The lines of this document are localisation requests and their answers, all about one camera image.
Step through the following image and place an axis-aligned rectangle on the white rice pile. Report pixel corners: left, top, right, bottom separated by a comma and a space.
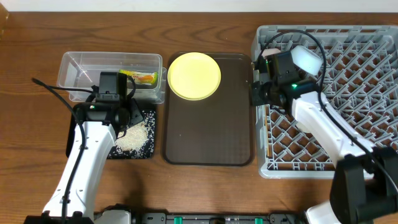
107, 110, 156, 159

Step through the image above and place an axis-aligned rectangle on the green snack wrapper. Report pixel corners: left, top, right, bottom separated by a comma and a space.
119, 70, 159, 85

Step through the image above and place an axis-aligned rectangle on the light blue bowl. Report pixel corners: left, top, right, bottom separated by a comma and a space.
291, 45, 323, 76

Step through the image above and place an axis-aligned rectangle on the yellow plate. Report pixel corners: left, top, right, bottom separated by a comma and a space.
167, 52, 221, 101

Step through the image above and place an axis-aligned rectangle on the wooden chopstick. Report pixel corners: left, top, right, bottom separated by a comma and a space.
264, 105, 272, 158

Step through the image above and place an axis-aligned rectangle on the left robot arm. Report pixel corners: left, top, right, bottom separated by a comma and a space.
25, 72, 143, 223

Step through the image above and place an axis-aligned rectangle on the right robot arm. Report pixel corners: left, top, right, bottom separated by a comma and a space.
252, 50, 397, 223

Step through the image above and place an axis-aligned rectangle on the grey dishwasher rack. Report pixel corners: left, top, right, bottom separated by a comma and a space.
251, 25, 397, 179

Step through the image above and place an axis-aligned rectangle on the black tray bin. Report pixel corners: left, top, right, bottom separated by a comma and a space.
65, 102, 157, 161

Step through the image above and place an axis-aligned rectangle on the clear plastic bin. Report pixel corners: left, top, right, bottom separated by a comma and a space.
57, 52, 167, 104

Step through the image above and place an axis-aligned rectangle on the dark brown serving tray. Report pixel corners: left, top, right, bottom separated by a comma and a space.
162, 53, 256, 167

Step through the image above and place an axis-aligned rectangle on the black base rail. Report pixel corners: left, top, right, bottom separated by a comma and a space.
95, 203, 307, 224

